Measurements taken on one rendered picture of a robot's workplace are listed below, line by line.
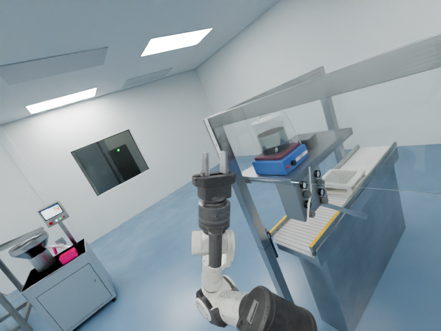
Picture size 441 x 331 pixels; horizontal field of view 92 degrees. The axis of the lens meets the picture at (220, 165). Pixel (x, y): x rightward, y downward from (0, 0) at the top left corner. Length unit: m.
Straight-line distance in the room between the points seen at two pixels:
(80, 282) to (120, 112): 3.89
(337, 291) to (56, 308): 2.79
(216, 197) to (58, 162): 5.20
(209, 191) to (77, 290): 2.79
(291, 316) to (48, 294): 2.86
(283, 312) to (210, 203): 0.29
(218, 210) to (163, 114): 5.65
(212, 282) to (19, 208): 5.23
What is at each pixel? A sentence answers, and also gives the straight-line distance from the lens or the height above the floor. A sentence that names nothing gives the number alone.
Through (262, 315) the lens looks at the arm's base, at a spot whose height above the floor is 1.25.
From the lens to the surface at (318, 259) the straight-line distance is 1.30.
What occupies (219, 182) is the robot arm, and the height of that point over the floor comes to 1.51.
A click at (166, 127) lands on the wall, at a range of 6.08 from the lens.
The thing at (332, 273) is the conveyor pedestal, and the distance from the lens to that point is 1.56.
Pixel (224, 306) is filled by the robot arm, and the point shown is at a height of 1.15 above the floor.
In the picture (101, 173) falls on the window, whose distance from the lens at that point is 5.75.
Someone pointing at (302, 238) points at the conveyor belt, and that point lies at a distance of 1.35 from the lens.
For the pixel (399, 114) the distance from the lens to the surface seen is 0.64.
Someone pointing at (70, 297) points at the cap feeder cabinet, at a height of 0.40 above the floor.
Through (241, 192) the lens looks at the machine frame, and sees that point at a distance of 1.19.
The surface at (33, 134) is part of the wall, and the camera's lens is 5.70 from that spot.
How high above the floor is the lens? 1.68
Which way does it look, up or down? 15 degrees down
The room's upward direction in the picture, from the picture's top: 23 degrees counter-clockwise
